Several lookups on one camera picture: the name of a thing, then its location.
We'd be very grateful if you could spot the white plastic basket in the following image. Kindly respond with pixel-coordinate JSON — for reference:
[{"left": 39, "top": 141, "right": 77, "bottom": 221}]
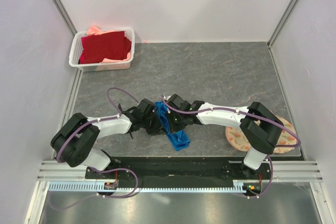
[{"left": 69, "top": 26, "right": 135, "bottom": 71}]

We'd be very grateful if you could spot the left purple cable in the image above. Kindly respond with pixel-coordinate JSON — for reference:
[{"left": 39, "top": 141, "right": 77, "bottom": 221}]
[{"left": 48, "top": 87, "right": 142, "bottom": 210}]

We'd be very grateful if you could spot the purple cable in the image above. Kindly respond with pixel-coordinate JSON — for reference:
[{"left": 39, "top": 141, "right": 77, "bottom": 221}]
[
  {"left": 160, "top": 94, "right": 302, "bottom": 198},
  {"left": 48, "top": 87, "right": 142, "bottom": 210}
]

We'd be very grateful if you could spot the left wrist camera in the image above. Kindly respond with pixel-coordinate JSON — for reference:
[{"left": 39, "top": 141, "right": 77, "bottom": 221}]
[{"left": 137, "top": 99, "right": 155, "bottom": 116}]

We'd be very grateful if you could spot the red cloth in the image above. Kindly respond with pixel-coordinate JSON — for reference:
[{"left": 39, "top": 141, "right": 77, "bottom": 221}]
[{"left": 79, "top": 31, "right": 131, "bottom": 64}]

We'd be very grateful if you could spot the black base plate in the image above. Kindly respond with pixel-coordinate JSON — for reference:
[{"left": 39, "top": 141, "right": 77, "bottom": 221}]
[{"left": 85, "top": 155, "right": 271, "bottom": 182}]

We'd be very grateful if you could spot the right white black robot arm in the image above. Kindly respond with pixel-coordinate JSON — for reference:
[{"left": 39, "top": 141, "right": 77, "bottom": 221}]
[{"left": 165, "top": 102, "right": 285, "bottom": 179}]

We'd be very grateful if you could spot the floral round pot holder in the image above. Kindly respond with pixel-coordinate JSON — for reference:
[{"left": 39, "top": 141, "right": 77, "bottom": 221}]
[{"left": 225, "top": 115, "right": 297, "bottom": 154}]

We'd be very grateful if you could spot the blue cloth napkin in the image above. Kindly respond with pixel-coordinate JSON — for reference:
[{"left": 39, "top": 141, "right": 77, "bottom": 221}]
[{"left": 154, "top": 101, "right": 190, "bottom": 151}]

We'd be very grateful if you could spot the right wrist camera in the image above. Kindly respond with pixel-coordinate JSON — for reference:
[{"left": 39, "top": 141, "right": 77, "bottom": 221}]
[{"left": 163, "top": 94, "right": 191, "bottom": 113}]

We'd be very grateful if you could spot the grey slotted cable duct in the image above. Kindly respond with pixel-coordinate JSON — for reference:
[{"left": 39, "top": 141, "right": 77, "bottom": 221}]
[{"left": 48, "top": 181, "right": 252, "bottom": 193}]

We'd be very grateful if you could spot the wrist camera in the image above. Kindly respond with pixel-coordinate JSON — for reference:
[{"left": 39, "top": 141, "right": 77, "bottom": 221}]
[
  {"left": 163, "top": 94, "right": 191, "bottom": 113},
  {"left": 137, "top": 99, "right": 155, "bottom": 116}
]

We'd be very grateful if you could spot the pink cloth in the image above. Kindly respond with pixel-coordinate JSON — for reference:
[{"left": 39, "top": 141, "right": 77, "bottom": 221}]
[{"left": 87, "top": 25, "right": 116, "bottom": 36}]

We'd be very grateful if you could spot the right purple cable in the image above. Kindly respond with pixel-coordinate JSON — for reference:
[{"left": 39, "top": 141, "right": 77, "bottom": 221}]
[{"left": 160, "top": 94, "right": 302, "bottom": 198}]

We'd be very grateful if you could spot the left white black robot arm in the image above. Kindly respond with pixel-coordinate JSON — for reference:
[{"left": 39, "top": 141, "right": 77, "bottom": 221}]
[{"left": 50, "top": 109, "right": 165, "bottom": 178}]

